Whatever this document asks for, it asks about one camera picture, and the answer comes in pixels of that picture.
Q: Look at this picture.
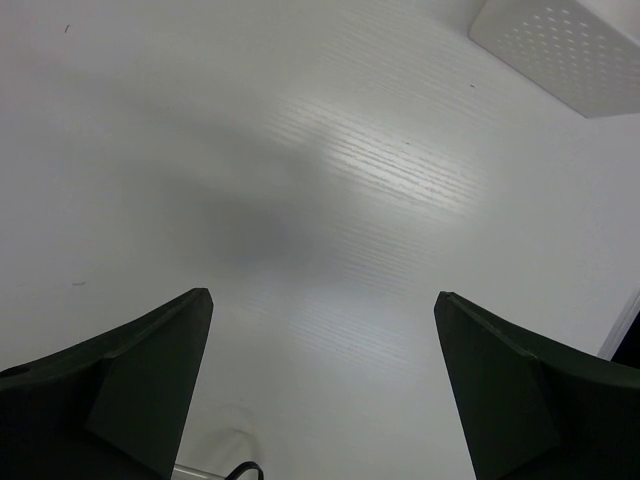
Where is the white perforated box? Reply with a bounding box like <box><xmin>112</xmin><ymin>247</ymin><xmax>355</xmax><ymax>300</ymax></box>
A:
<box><xmin>469</xmin><ymin>0</ymin><xmax>639</xmax><ymax>118</ymax></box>

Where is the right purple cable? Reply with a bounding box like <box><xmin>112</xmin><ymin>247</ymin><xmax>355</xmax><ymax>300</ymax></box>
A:
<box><xmin>224</xmin><ymin>461</ymin><xmax>264</xmax><ymax>480</ymax></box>

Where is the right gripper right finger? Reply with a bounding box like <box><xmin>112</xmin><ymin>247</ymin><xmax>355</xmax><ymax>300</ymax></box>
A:
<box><xmin>434</xmin><ymin>292</ymin><xmax>639</xmax><ymax>479</ymax></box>

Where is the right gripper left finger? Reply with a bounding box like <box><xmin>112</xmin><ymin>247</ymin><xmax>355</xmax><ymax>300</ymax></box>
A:
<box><xmin>1</xmin><ymin>288</ymin><xmax>214</xmax><ymax>479</ymax></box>

